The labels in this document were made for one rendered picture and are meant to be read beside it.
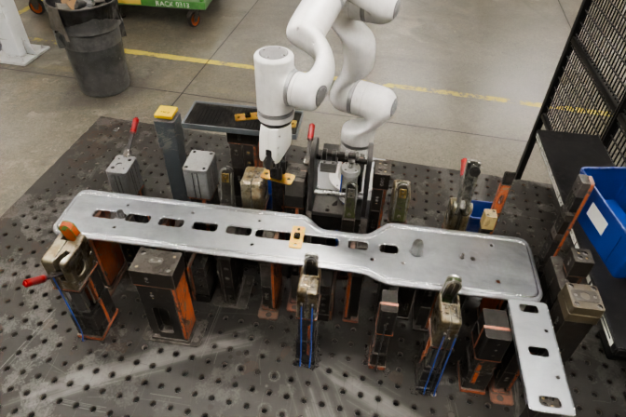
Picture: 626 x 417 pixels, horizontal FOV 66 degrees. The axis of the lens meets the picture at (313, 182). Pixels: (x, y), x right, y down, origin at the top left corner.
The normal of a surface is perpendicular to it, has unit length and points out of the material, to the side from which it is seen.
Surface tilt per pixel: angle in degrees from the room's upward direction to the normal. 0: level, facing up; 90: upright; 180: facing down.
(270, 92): 90
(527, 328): 0
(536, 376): 0
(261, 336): 0
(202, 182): 90
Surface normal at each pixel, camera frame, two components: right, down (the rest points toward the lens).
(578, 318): -0.14, 0.63
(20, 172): 0.03, -0.76
